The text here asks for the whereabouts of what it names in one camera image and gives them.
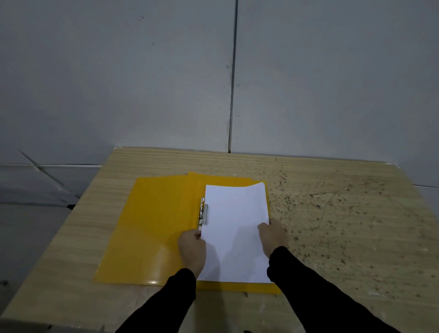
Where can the person's left hand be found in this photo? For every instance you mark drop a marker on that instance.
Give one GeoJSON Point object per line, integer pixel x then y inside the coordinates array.
{"type": "Point", "coordinates": [192, 250]}

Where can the person's right forearm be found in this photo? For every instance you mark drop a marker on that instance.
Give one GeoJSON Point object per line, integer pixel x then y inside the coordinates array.
{"type": "Point", "coordinates": [319, 298]}

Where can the gathered white papers stack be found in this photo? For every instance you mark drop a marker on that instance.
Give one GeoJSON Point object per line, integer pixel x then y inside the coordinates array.
{"type": "Point", "coordinates": [236, 219]}

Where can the person's left forearm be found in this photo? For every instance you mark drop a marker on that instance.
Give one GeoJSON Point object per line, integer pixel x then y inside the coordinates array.
{"type": "Point", "coordinates": [161, 305]}

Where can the silver metal folder clip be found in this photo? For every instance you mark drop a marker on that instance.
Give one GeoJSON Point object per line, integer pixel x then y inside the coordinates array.
{"type": "Point", "coordinates": [203, 212]}

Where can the person's right hand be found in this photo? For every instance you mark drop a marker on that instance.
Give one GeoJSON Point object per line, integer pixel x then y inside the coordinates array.
{"type": "Point", "coordinates": [274, 236]}

